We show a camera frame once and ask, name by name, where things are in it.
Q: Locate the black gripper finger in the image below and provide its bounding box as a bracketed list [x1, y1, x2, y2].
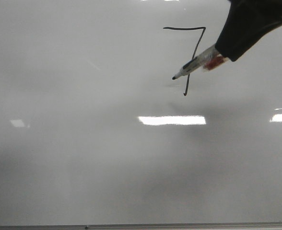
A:
[215, 0, 282, 62]

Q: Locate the black white whiteboard marker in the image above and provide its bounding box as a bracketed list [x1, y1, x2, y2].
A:
[172, 45, 229, 80]

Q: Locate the white whiteboard with aluminium frame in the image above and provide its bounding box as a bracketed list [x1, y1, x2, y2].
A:
[0, 0, 282, 225]

